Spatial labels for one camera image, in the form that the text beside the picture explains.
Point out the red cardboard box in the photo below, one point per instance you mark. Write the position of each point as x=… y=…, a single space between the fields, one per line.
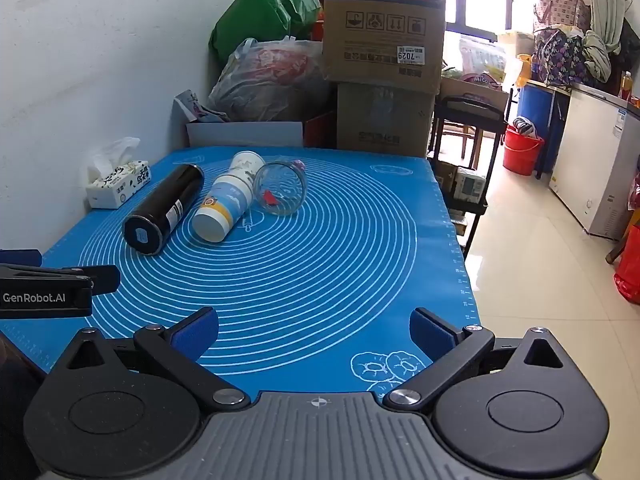
x=320 y=130

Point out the orange liquid bottle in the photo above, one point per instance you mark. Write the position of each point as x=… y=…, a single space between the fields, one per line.
x=625 y=87

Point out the green plastic bag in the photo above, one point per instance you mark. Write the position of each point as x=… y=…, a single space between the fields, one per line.
x=255 y=15

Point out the blue silicone baking mat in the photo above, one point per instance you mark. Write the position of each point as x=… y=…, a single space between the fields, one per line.
x=310 y=270

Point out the white tissue pack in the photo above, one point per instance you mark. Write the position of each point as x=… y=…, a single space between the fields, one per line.
x=117 y=185

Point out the small white carton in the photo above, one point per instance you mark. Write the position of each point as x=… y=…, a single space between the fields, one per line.
x=470 y=182

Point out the clear glass cup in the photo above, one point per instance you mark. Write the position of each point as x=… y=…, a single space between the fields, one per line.
x=280 y=187

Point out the pink checked bag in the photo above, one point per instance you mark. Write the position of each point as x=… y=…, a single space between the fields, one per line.
x=562 y=7

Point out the wooden chair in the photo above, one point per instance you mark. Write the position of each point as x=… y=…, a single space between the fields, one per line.
x=457 y=137

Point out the pale green curtain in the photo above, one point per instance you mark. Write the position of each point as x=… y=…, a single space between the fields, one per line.
x=607 y=0

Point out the large printed cardboard box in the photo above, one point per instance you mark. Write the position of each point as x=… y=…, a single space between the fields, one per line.
x=382 y=35

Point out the red plastic bucket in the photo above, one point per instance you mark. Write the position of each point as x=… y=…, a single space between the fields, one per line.
x=520 y=152

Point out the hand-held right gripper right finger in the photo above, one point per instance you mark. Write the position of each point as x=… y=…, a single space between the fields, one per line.
x=431 y=332

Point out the blue plastic barrel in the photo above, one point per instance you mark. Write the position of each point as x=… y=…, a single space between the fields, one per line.
x=535 y=105

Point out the purple floral bag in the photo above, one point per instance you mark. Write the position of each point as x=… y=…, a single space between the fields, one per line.
x=557 y=57

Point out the clear plastic bag red contents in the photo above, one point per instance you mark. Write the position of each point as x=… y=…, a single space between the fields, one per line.
x=272 y=82

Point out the white chest freezer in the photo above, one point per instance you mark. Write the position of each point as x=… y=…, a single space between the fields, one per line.
x=585 y=160

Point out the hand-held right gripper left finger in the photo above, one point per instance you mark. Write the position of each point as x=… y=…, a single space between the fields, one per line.
x=196 y=334

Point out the black shelf cart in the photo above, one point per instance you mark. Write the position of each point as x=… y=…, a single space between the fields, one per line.
x=470 y=107

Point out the taped cardboard box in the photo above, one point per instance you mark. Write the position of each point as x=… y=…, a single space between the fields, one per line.
x=382 y=120

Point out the printed plastic package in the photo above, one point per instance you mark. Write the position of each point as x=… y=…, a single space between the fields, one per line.
x=480 y=60

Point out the black cylindrical cup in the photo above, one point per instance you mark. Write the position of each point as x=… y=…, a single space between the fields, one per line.
x=162 y=208

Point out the white and blue cup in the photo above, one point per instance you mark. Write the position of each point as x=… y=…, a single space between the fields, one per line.
x=227 y=200

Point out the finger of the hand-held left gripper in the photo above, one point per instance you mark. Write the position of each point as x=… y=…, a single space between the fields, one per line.
x=102 y=279
x=22 y=257

